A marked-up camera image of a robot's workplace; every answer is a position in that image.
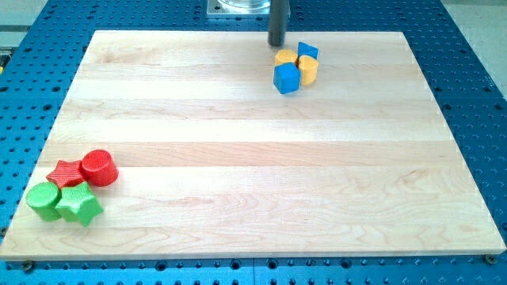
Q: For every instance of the green star block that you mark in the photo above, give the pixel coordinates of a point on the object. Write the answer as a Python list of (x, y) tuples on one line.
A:
[(79, 204)]

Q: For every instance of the red star block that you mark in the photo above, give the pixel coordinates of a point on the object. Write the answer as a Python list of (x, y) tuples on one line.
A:
[(66, 174)]

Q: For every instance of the blue cube block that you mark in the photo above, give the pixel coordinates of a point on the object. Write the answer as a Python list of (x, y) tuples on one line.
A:
[(286, 78)]

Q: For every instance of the yellow pentagon block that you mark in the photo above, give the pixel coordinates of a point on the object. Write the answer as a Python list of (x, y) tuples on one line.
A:
[(285, 56)]

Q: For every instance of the yellow heart block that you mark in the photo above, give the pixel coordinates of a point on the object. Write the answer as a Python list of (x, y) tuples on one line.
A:
[(308, 67)]

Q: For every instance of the blue triangle block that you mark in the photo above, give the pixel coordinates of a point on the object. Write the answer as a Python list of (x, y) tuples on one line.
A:
[(307, 49)]

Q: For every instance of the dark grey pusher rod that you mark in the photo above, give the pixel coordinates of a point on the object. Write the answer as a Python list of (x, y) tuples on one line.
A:
[(278, 19)]

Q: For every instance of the red cylinder block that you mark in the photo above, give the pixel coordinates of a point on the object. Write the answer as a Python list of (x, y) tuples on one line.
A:
[(99, 168)]

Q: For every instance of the green cylinder block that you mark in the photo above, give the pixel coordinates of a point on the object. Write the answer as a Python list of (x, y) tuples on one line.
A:
[(43, 198)]

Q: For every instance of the left board clamp screw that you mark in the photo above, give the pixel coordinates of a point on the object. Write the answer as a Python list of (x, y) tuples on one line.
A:
[(27, 266)]

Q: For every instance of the board clamp screw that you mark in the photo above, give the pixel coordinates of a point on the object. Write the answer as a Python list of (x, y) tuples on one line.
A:
[(490, 259), (27, 266)]

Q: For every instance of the right board clamp screw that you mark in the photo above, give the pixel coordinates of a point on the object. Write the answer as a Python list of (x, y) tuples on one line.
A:
[(490, 259)]

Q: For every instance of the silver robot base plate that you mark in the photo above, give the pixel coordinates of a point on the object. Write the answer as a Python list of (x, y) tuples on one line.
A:
[(223, 9)]

